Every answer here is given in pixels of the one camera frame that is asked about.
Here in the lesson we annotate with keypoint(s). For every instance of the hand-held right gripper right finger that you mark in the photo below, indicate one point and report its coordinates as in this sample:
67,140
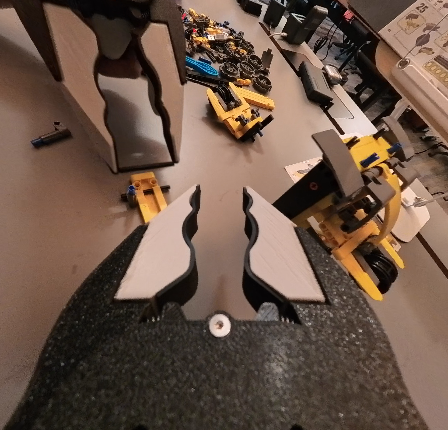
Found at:
280,258

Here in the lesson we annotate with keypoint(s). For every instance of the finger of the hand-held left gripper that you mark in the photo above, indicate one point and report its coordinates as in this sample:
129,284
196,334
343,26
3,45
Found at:
168,97
80,86

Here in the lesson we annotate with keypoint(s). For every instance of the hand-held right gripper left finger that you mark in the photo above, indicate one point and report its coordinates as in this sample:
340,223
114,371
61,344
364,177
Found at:
161,254

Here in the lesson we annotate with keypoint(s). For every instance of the grey connector with blue pin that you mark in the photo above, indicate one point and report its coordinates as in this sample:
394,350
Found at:
52,134

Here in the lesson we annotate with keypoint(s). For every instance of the yellow toy frame piece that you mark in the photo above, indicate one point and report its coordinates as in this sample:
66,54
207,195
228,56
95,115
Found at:
148,198

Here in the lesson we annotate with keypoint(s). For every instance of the pile of toy building parts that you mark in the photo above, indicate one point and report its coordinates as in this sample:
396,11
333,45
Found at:
227,41

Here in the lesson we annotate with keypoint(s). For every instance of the cyan plastic separator tool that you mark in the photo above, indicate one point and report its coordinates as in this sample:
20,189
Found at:
201,65

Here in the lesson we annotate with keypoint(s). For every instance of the small yellow toy assembly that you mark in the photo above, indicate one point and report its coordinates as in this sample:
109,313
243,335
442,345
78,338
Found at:
231,118

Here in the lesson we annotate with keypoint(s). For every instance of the black block with yellow beams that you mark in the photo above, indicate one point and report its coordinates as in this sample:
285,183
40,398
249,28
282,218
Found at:
315,188

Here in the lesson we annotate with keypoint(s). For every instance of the long yellow toy panel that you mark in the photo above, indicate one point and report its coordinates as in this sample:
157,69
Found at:
259,100

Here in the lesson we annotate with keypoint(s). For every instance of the instruction leaflet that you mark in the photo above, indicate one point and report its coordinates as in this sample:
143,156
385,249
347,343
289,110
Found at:
301,169

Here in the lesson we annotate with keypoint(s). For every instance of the black charging case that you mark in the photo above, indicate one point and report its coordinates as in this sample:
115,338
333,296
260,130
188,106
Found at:
274,11
304,27

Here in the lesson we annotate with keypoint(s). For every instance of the black power adapter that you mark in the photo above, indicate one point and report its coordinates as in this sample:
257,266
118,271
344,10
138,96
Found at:
315,83

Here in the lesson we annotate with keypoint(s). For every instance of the silver rounded device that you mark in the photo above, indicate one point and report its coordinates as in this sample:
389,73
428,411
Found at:
332,73

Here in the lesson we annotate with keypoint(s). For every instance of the instruction booklet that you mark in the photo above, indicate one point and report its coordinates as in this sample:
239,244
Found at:
420,23

